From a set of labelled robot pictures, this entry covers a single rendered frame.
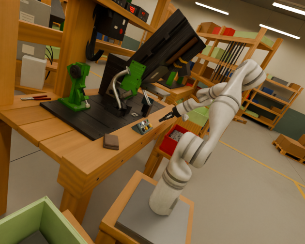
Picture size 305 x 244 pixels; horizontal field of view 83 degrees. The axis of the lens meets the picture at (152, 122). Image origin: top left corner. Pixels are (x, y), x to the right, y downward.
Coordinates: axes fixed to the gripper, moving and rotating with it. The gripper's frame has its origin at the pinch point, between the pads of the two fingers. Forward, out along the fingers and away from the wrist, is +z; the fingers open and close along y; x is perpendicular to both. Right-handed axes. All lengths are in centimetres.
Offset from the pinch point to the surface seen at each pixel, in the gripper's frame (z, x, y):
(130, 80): 7.2, -34.6, -1.8
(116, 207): 6, 19, 61
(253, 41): -103, -36, -240
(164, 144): 7.5, 16.2, -0.9
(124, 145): 11.7, 2.0, 32.7
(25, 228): 11, 6, 85
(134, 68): 1.4, -40.2, -4.0
